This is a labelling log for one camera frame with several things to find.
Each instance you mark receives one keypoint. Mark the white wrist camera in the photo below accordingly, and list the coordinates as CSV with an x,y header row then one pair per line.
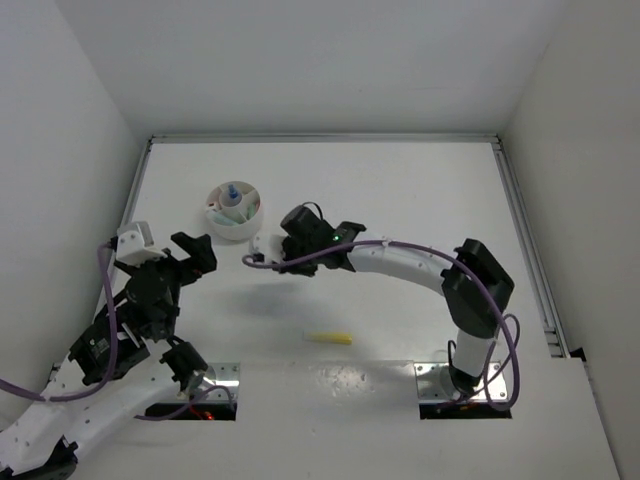
x,y
135,244
266,248

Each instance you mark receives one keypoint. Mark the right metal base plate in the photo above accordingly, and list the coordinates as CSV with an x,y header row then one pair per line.
x,y
434,386

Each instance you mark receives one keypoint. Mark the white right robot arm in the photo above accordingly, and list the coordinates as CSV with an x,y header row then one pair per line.
x,y
474,284

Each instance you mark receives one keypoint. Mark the metal base plate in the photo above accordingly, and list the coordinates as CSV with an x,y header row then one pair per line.
x,y
434,386
225,374

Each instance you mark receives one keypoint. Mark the white round divided organizer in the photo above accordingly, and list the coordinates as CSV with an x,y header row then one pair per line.
x,y
247,228

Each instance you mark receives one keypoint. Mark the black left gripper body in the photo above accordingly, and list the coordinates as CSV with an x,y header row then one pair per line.
x,y
180,275

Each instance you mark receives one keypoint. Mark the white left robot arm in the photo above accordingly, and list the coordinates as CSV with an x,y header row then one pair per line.
x,y
126,360

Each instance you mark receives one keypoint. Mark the yellow highlighter marker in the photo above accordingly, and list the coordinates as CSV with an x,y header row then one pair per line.
x,y
336,338

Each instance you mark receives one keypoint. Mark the green highlighter marker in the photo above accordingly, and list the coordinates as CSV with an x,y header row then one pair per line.
x,y
221,219

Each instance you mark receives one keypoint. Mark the green marker in organizer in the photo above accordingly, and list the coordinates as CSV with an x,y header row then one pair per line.
x,y
252,209

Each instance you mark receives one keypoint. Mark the clear blue-capped glue bottle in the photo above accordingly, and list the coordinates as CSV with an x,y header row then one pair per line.
x,y
230,196

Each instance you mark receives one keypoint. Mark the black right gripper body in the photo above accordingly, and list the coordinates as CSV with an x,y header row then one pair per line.
x,y
304,267

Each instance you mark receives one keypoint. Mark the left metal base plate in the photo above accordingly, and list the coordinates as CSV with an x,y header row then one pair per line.
x,y
225,374

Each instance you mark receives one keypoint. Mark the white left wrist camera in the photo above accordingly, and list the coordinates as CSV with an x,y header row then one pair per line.
x,y
135,244

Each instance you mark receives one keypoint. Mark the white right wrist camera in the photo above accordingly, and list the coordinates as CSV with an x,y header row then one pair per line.
x,y
266,248

